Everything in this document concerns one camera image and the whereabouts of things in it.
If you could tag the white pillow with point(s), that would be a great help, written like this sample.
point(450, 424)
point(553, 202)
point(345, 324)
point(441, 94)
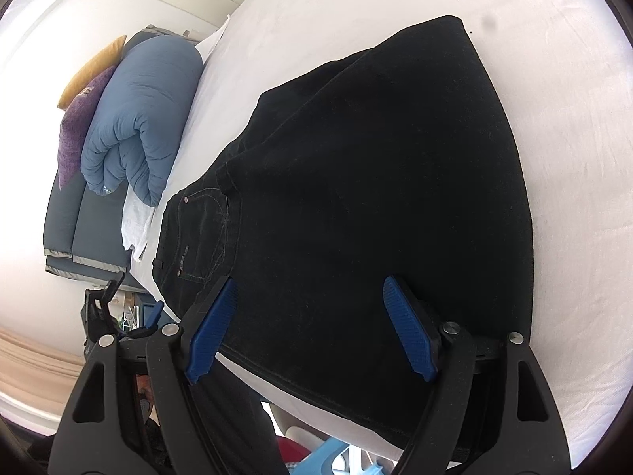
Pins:
point(136, 222)

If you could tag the red object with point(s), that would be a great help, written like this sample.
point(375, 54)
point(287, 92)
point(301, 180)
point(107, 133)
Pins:
point(292, 450)

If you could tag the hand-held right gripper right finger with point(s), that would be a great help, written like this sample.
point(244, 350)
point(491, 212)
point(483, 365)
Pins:
point(410, 331)

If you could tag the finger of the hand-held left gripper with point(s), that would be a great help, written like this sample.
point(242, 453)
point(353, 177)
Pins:
point(156, 312)
point(96, 314)

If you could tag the bed with white sheet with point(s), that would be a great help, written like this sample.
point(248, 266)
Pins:
point(568, 109)

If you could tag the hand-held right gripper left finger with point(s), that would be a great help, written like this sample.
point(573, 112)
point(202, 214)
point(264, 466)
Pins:
point(212, 326)

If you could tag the light blue plastic stool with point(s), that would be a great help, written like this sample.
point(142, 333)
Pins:
point(321, 460)

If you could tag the black pants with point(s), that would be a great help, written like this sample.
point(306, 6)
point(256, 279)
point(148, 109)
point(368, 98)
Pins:
point(371, 183)

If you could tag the rolled blue duvet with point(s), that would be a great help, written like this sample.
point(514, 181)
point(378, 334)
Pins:
point(133, 123)

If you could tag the purple pillow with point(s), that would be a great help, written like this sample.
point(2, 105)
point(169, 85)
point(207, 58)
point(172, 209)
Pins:
point(74, 133)

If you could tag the mustard yellow pillow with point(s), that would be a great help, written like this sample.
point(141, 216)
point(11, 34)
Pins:
point(89, 72)

